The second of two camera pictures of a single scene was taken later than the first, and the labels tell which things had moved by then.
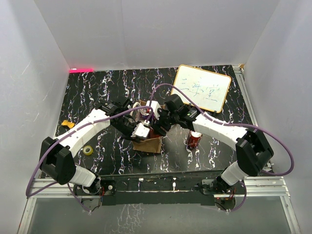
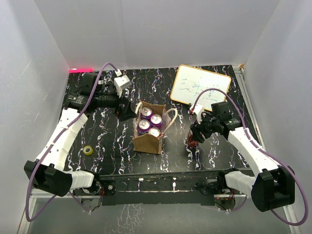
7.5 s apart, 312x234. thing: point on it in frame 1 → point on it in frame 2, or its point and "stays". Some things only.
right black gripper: (157, 127) → (197, 135)
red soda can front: (193, 139) stays
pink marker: (81, 70) stays
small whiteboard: (208, 89) stays
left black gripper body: (126, 127) → (112, 101)
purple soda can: (144, 113) stays
